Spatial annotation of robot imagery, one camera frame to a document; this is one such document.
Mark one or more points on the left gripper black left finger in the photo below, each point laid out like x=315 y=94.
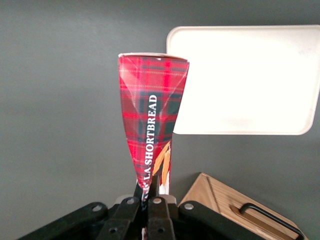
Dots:
x=122 y=220

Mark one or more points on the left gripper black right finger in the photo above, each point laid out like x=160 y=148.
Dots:
x=160 y=220

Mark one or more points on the red tartan shortbread cookie box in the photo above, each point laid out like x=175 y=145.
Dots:
x=150 y=87

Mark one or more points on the cream plastic tray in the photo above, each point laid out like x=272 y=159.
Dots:
x=250 y=80

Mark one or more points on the wooden drawer cabinet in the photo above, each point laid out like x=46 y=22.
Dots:
x=205 y=195

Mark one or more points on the wooden drawer front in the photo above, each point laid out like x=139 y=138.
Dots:
x=225 y=200

